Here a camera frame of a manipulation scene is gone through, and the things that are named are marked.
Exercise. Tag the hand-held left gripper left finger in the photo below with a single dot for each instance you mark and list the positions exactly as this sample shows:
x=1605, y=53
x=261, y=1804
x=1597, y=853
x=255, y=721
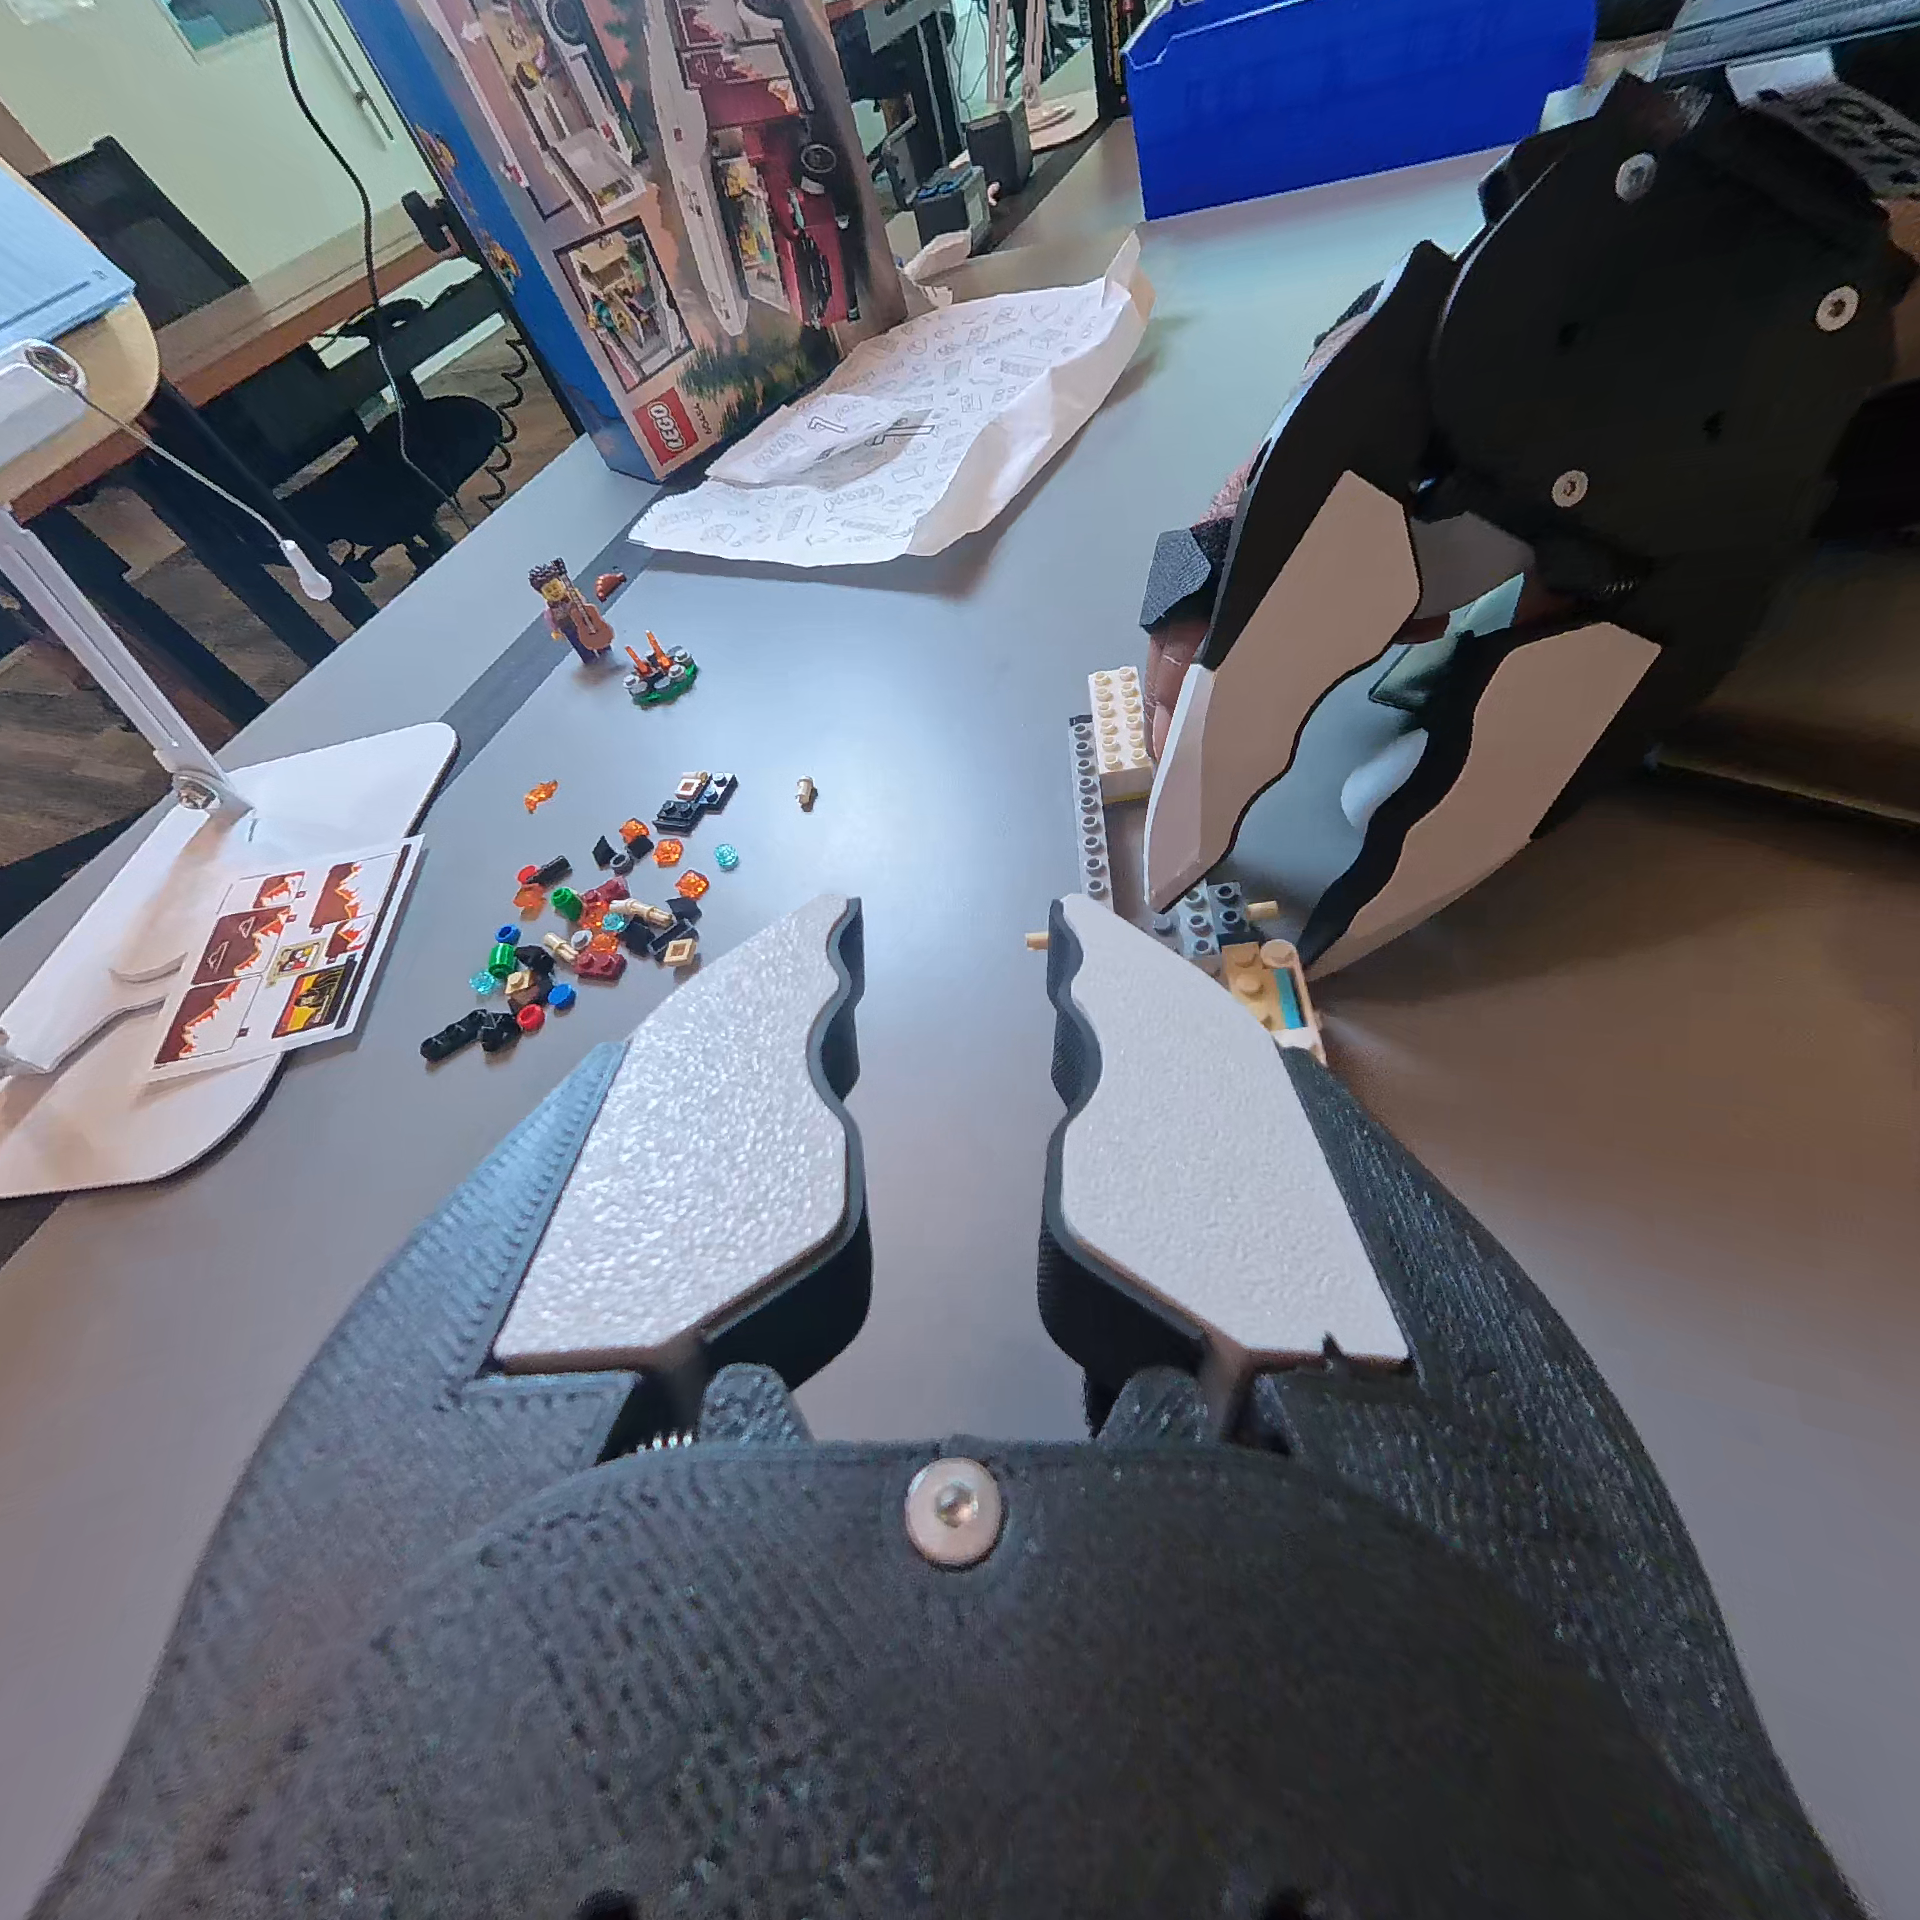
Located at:
x=705, y=1140

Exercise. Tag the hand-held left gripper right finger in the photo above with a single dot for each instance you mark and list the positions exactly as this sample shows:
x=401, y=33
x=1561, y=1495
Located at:
x=1200, y=1171

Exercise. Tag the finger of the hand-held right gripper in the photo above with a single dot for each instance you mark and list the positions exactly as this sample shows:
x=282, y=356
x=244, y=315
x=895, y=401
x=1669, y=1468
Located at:
x=1275, y=660
x=1514, y=751

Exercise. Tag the grey and tan lego build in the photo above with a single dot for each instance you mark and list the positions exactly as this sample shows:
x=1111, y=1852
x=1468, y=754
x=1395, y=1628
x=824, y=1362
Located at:
x=1113, y=735

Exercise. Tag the pile of loose lego pieces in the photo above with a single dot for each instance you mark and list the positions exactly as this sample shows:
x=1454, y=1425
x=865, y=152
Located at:
x=597, y=968

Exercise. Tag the lego campfire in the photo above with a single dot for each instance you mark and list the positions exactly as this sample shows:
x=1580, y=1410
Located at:
x=662, y=678

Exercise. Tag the lego minifigure with guitar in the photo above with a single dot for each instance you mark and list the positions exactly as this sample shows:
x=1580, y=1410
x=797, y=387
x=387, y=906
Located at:
x=573, y=609

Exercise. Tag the lego set box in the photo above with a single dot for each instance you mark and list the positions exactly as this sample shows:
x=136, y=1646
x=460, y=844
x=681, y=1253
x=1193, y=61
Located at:
x=720, y=224

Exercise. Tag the person's right hand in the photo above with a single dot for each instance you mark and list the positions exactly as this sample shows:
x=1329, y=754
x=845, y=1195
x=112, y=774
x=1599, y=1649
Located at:
x=1172, y=678

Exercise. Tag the black pad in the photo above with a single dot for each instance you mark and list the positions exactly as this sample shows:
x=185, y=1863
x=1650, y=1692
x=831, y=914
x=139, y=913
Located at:
x=1831, y=704

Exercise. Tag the blue plastic bin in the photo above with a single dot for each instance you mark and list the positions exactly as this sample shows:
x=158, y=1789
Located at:
x=1351, y=105

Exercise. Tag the white paper bag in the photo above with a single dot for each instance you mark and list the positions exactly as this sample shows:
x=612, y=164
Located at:
x=900, y=405

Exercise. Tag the sticker sheet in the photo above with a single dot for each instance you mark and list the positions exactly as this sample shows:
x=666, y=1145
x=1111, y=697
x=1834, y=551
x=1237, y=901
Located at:
x=285, y=961

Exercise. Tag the white desk stand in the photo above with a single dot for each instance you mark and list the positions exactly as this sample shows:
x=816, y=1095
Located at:
x=345, y=780

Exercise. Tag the small dark box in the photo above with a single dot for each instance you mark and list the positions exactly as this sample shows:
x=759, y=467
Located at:
x=952, y=203

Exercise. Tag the pale wooden stand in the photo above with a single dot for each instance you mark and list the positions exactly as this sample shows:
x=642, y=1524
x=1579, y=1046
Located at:
x=1050, y=113

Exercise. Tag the black office chair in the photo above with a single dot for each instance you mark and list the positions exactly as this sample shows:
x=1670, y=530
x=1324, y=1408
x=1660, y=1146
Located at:
x=405, y=450

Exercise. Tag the wooden desk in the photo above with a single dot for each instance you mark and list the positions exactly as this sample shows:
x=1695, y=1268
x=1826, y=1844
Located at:
x=255, y=322

